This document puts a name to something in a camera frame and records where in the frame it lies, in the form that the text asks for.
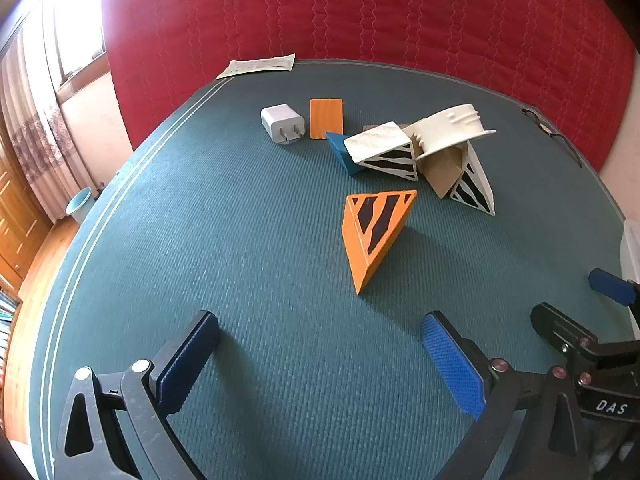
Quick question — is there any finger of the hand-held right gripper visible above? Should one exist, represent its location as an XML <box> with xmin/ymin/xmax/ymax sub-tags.
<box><xmin>530</xmin><ymin>302</ymin><xmax>640</xmax><ymax>387</ymax></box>
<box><xmin>588</xmin><ymin>267</ymin><xmax>640</xmax><ymax>307</ymax></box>

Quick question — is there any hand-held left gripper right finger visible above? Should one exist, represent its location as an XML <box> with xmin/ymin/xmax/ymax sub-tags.
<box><xmin>421</xmin><ymin>311</ymin><xmax>592</xmax><ymax>480</ymax></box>

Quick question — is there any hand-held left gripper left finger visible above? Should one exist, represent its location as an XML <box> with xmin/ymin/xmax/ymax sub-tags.
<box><xmin>52</xmin><ymin>310</ymin><xmax>221</xmax><ymax>480</ymax></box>

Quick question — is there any plain wooden cube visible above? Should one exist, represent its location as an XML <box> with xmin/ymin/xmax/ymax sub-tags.
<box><xmin>422</xmin><ymin>146</ymin><xmax>465</xmax><ymax>199</ymax></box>

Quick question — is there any white charger plug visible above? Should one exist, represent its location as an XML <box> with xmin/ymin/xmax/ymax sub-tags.
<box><xmin>260</xmin><ymin>104</ymin><xmax>306</xmax><ymax>146</ymax></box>

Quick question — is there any orange rectangular wooden block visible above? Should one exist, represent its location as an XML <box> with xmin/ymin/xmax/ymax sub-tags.
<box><xmin>309</xmin><ymin>98</ymin><xmax>345</xmax><ymax>140</ymax></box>

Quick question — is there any orange tiger striped wedge block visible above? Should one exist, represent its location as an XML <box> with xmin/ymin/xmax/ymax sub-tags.
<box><xmin>341</xmin><ymin>190</ymin><xmax>418</xmax><ymax>296</ymax></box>

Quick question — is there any white zebra striped wedge block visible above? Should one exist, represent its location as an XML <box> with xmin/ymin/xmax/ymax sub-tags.
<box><xmin>448</xmin><ymin>142</ymin><xmax>497</xmax><ymax>217</ymax></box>
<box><xmin>343</xmin><ymin>121</ymin><xmax>419</xmax><ymax>182</ymax></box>

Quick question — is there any light blue wastebasket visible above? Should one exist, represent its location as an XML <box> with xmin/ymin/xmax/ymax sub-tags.
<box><xmin>66</xmin><ymin>187</ymin><xmax>97</xmax><ymax>224</ymax></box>

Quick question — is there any wooden door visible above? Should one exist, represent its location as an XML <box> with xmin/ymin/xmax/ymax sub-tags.
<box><xmin>0</xmin><ymin>155</ymin><xmax>51</xmax><ymax>306</ymax></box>

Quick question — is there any white arch block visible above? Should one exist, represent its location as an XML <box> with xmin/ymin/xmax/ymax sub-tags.
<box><xmin>402</xmin><ymin>103</ymin><xmax>498</xmax><ymax>162</ymax></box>

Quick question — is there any blue wooden wedge block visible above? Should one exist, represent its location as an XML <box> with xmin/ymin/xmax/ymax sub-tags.
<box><xmin>324</xmin><ymin>131</ymin><xmax>368</xmax><ymax>177</ymax></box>

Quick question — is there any patterned sheer curtain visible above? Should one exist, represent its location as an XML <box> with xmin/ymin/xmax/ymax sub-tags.
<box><xmin>0</xmin><ymin>0</ymin><xmax>108</xmax><ymax>226</ymax></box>

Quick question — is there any white paper leaflet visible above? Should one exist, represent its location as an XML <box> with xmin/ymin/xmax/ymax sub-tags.
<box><xmin>216</xmin><ymin>52</ymin><xmax>297</xmax><ymax>80</ymax></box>

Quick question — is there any bright window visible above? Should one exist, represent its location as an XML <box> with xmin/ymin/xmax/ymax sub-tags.
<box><xmin>50</xmin><ymin>0</ymin><xmax>108</xmax><ymax>86</ymax></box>

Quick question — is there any red quilted bedspread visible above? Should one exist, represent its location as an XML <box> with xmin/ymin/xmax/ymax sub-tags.
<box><xmin>100</xmin><ymin>0</ymin><xmax>640</xmax><ymax>181</ymax></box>

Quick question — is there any black cord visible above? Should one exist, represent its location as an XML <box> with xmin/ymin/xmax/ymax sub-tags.
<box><xmin>520</xmin><ymin>106</ymin><xmax>583</xmax><ymax>166</ymax></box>

